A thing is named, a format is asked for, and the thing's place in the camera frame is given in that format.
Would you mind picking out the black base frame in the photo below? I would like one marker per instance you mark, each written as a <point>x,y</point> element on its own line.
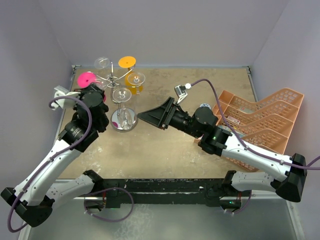
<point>211,192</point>

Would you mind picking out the chrome wine glass rack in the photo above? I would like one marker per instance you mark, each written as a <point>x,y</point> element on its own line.
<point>113,85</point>

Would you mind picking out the pink plastic wine glass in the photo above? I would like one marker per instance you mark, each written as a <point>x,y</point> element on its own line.
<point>86,78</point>

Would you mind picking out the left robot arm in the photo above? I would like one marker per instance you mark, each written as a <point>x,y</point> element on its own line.
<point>35,198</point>

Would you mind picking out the orange plastic basket rack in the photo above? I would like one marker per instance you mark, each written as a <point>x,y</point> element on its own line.
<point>267,123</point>

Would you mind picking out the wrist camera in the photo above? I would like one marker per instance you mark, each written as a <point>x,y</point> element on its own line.
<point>181,92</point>
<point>64,103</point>

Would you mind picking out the clear wine glass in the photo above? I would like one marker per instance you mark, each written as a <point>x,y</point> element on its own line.
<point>102,84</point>
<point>105,68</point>

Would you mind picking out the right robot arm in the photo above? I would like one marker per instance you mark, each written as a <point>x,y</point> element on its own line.
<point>282,174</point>

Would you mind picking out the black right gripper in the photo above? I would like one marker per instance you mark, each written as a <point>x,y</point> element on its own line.
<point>161,116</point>

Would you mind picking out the yellow plastic wine glass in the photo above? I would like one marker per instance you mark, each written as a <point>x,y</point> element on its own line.
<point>129,63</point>

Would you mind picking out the blue white small jar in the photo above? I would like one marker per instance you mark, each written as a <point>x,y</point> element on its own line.
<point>205,105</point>

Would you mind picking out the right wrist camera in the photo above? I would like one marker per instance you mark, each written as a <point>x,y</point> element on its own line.
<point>181,92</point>

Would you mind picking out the clear champagne flute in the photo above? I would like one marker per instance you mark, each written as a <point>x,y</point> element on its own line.
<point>123,119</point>
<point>136,79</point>

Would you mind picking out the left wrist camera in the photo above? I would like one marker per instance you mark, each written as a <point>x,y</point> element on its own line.
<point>64,103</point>

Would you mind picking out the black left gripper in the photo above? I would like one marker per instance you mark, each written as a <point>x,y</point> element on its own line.
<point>89,88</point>

